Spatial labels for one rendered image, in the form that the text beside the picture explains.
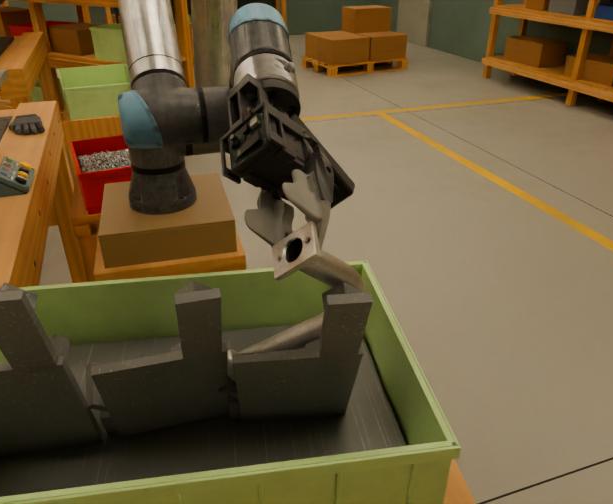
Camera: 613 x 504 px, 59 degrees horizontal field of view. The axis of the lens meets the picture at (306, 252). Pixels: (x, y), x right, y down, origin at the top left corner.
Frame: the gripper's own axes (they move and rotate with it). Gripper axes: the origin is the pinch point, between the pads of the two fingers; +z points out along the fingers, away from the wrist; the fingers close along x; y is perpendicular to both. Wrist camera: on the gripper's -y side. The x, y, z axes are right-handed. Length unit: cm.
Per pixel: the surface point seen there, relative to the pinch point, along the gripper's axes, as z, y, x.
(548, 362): -35, -187, -31
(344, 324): 5.8, -6.4, -1.5
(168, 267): -34, -23, -54
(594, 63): -372, -460, 48
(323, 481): 18.5, -12.7, -12.6
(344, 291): 3.6, -4.3, 0.7
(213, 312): 3.1, 3.5, -10.3
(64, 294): -18, 1, -49
